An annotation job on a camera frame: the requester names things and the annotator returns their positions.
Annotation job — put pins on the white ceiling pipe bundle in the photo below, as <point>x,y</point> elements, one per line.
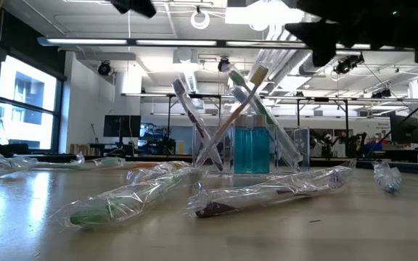
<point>278,54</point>

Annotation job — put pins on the black ceiling camera cluster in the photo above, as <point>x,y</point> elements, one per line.
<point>347,64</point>

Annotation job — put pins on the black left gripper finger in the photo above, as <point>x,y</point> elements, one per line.
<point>136,7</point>

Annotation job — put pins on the clear acrylic organizer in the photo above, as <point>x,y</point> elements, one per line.
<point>303,145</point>

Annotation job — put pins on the teal mouthwash bottle white cap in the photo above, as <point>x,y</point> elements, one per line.
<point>242,152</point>
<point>261,152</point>

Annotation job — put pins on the black aluminium table frame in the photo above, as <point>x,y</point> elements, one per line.
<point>412,167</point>

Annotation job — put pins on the person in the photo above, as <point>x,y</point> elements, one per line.
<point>356,145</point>

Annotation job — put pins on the black computer monitor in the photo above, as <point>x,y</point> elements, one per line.
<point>405,128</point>
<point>122,125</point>

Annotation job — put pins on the white ceiling light panel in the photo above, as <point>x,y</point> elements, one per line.
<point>263,16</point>

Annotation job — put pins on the brown boxes row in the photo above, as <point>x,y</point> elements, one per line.
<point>85,149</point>

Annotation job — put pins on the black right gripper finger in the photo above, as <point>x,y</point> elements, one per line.
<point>321,40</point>

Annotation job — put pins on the black overhead beam with lights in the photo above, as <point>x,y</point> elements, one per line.
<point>221,43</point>

